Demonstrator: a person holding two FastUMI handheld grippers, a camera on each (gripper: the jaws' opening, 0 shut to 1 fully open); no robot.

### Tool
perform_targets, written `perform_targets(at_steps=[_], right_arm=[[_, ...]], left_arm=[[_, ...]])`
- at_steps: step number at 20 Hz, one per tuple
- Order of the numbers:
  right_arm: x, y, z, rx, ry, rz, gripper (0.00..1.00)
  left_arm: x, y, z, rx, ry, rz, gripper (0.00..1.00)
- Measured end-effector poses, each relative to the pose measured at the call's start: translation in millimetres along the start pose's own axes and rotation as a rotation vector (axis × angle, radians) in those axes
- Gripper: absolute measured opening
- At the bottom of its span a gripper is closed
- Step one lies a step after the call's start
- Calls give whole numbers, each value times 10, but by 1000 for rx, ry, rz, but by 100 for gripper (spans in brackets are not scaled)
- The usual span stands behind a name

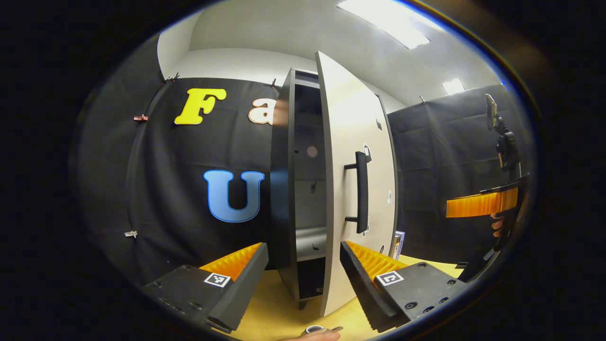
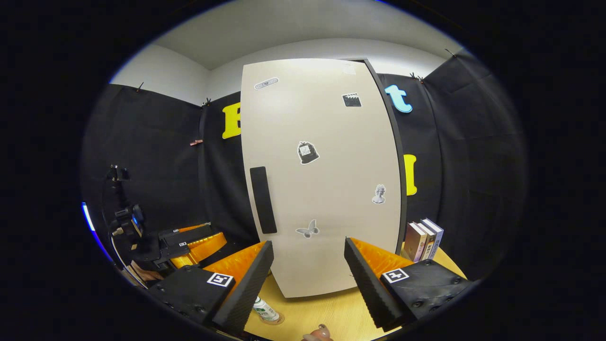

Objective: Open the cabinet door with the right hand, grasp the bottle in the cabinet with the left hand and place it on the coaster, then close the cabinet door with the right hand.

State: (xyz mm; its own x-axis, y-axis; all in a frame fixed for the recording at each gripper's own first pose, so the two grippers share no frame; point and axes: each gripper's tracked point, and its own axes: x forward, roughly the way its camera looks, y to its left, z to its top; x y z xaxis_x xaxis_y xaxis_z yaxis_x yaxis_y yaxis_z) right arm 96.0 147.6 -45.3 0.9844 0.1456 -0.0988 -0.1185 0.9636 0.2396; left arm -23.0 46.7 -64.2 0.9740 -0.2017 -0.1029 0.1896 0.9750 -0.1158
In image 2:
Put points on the white green bottle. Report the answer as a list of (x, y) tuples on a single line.
[(265, 310)]

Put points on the black backdrop cloth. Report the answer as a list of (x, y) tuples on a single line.
[(473, 166)]

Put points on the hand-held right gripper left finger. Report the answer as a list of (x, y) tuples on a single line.
[(246, 284)]

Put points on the dark grey cabinet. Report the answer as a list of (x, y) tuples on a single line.
[(402, 166)]

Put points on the beige cabinet door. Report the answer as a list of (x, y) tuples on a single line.
[(331, 227)]

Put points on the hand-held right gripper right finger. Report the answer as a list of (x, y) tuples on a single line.
[(369, 286)]

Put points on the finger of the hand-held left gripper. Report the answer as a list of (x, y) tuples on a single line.
[(199, 251), (184, 234)]

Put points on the round brown coaster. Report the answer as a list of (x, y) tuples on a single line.
[(279, 321)]

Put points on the small pink object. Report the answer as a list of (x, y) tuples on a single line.
[(317, 335)]

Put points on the brown spine book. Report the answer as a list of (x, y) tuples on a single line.
[(428, 244)]

